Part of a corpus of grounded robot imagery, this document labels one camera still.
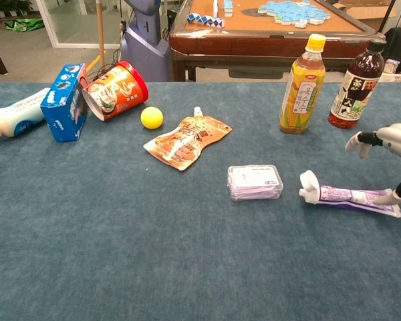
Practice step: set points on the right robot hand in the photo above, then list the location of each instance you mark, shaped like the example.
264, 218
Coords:
399, 140

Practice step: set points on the purple white toothpaste tube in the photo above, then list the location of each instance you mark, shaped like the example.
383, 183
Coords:
341, 195

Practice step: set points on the white basket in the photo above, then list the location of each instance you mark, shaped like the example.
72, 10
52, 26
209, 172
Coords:
399, 77

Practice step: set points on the dark tea bottle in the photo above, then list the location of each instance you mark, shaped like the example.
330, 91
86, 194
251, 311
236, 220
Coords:
351, 97

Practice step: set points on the small printed carton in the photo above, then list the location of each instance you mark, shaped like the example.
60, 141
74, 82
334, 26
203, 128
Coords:
392, 66

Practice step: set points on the yellow capped tea bottle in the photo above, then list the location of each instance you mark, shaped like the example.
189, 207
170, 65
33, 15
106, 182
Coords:
300, 100

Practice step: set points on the black slanted pole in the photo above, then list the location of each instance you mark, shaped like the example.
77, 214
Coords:
387, 15

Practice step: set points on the cardboard box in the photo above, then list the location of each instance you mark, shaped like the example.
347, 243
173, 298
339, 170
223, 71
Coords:
364, 10

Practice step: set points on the clear plastic card box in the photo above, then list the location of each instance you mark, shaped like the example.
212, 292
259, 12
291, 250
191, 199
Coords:
254, 180

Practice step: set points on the blue mahjong tile pile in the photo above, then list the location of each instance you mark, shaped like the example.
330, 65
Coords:
294, 11

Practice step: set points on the brown mahjong table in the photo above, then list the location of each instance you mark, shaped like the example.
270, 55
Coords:
254, 43

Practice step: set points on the orange spouted drink pouch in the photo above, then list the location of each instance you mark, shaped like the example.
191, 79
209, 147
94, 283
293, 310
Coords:
183, 140

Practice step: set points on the blue mahjong tile stack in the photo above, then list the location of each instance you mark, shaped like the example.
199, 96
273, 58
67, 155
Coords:
228, 8

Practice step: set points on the white mahjong tile row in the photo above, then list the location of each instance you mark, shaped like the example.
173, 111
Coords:
216, 8

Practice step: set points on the blue white snake puzzle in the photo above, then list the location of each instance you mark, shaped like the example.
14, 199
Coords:
207, 20

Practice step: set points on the yellow ball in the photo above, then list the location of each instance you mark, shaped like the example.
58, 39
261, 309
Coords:
151, 117

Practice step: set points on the red orange noodle cup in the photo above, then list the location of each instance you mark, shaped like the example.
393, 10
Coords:
120, 93

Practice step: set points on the wooden pole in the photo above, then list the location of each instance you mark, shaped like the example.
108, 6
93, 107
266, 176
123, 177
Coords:
100, 30

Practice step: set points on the blue cookie box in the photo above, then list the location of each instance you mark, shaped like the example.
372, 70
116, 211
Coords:
61, 113

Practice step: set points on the white lotion bottle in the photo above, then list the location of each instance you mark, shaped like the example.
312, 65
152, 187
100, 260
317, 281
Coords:
13, 117

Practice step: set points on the green bag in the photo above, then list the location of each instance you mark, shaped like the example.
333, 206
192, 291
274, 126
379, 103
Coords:
23, 25

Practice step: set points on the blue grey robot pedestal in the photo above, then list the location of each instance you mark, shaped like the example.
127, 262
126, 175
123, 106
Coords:
143, 50

